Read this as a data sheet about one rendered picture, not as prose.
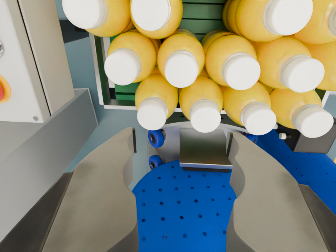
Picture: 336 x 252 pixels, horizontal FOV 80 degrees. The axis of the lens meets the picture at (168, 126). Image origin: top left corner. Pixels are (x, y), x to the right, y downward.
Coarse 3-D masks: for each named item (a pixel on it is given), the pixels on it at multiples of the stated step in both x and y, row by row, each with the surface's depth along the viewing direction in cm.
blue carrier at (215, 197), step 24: (168, 168) 44; (144, 192) 38; (168, 192) 38; (192, 192) 38; (216, 192) 38; (144, 216) 33; (168, 216) 33; (192, 216) 33; (216, 216) 34; (144, 240) 31; (168, 240) 30; (192, 240) 30; (216, 240) 30
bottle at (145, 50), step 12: (120, 36) 27; (132, 36) 26; (144, 36) 28; (108, 48) 27; (120, 48) 24; (132, 48) 25; (144, 48) 26; (156, 48) 32; (144, 60) 26; (156, 60) 31; (144, 72) 27
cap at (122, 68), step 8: (112, 56) 23; (120, 56) 23; (128, 56) 23; (112, 64) 23; (120, 64) 23; (128, 64) 23; (136, 64) 24; (112, 72) 24; (120, 72) 24; (128, 72) 24; (136, 72) 24; (112, 80) 24; (120, 80) 24; (128, 80) 24
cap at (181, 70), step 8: (176, 56) 23; (184, 56) 22; (168, 64) 23; (176, 64) 23; (184, 64) 23; (192, 64) 23; (168, 72) 23; (176, 72) 23; (184, 72) 23; (192, 72) 23; (168, 80) 24; (176, 80) 24; (184, 80) 24; (192, 80) 24
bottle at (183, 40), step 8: (176, 32) 30; (184, 32) 30; (192, 32) 38; (168, 40) 27; (176, 40) 26; (184, 40) 26; (192, 40) 26; (160, 48) 28; (168, 48) 26; (176, 48) 25; (184, 48) 25; (192, 48) 25; (200, 48) 27; (160, 56) 27; (168, 56) 25; (192, 56) 24; (200, 56) 26; (160, 64) 27; (200, 64) 26; (160, 72) 29; (200, 72) 27
